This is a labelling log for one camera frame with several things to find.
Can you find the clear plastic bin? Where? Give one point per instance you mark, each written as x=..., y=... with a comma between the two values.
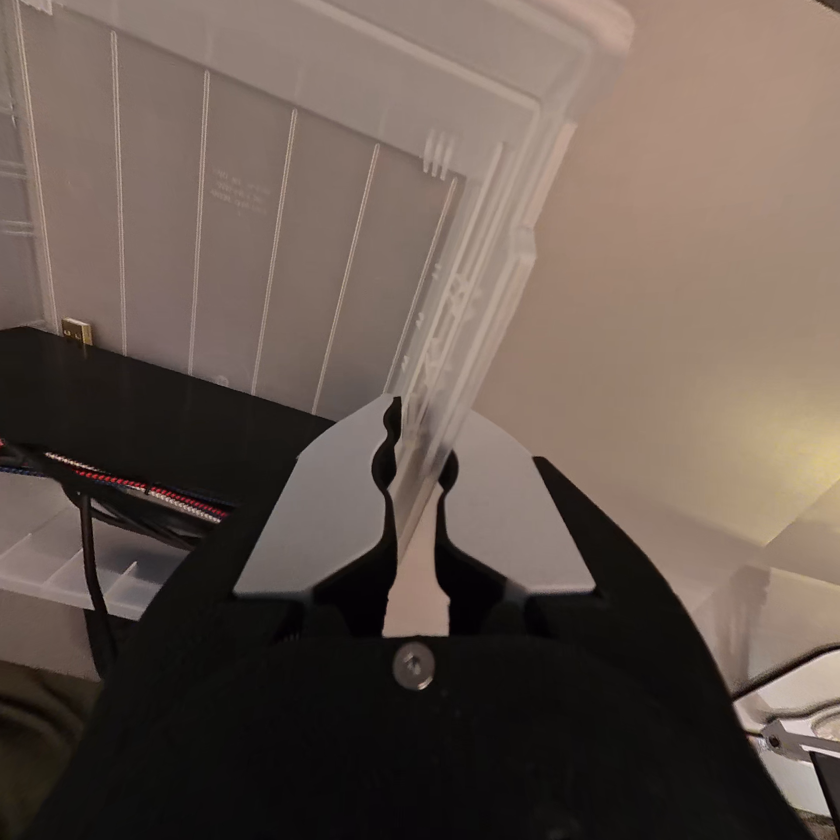
x=262, y=229

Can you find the person's leg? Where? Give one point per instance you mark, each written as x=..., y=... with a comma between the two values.
x=39, y=735

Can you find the white metal document stand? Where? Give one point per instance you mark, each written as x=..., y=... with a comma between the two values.
x=794, y=695

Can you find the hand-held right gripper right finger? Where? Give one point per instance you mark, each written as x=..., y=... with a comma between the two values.
x=525, y=525

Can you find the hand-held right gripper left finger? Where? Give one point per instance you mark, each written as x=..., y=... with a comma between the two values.
x=315, y=525

